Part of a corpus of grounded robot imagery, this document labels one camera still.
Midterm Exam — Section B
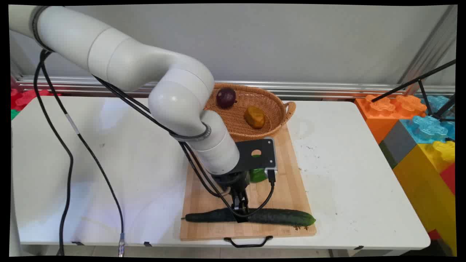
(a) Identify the woven wicker basket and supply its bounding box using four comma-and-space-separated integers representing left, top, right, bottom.
203, 83, 296, 142

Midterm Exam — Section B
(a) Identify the dark green cucumber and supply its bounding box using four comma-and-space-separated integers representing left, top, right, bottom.
181, 208, 316, 227

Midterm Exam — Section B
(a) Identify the diagonal aluminium post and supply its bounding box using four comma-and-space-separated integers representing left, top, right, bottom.
398, 5, 458, 96

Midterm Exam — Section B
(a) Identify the blue toy block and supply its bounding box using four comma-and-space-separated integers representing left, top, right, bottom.
400, 95, 456, 144

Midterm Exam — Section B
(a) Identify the green pepper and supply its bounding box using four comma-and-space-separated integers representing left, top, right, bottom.
249, 154, 268, 183

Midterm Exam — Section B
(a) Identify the bamboo cutting board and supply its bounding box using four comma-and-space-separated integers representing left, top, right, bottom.
179, 124, 317, 241

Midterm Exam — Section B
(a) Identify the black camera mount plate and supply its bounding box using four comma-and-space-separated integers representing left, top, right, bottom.
235, 138, 277, 174

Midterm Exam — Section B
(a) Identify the plain black cable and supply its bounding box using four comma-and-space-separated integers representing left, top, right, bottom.
33, 55, 74, 257

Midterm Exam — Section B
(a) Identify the black tripod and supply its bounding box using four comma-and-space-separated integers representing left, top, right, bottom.
371, 59, 457, 122

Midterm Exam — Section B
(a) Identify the black camera usb cable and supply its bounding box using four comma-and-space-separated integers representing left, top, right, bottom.
91, 74, 276, 218

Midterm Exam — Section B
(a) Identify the purple onion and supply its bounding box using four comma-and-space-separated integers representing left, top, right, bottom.
216, 88, 237, 109

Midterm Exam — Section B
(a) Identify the orange toy block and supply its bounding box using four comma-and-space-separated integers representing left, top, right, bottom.
354, 94, 427, 145

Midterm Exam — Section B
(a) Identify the yellow toy block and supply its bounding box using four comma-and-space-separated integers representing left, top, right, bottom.
392, 140, 458, 257

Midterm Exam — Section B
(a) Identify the black cable with silver connector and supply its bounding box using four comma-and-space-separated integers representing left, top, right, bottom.
39, 50, 126, 257

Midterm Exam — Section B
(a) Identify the brown potato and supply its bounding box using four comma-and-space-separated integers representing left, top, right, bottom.
244, 106, 266, 130

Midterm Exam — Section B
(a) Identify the grey toy block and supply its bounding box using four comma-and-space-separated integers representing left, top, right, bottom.
379, 120, 418, 169

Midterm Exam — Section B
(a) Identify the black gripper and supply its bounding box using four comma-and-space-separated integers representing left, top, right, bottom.
212, 170, 252, 223

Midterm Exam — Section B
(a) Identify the horizontal aluminium rail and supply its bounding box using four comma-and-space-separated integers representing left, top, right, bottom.
16, 75, 456, 99

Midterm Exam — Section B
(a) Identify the red toy block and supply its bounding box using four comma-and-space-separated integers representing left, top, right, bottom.
439, 163, 456, 196
11, 88, 62, 112

